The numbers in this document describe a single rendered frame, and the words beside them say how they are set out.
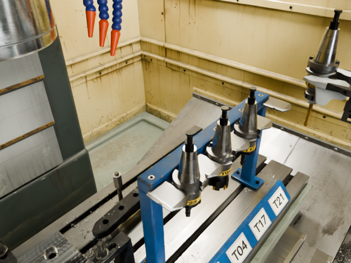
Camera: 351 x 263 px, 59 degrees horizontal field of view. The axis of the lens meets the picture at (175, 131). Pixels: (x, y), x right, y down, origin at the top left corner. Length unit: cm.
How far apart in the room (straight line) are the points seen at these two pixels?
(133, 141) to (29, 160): 79
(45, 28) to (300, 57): 102
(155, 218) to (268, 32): 91
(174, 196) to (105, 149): 121
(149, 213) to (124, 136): 123
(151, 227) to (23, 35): 44
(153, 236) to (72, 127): 65
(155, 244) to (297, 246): 58
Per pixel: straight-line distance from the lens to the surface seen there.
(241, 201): 101
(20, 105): 104
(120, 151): 173
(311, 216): 127
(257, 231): 91
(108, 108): 179
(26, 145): 111
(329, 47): 71
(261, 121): 79
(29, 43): 43
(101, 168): 164
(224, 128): 62
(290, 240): 117
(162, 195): 58
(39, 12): 44
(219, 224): 94
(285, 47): 131
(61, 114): 117
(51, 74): 111
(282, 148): 139
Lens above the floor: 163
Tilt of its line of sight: 35 degrees down
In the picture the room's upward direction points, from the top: 1 degrees counter-clockwise
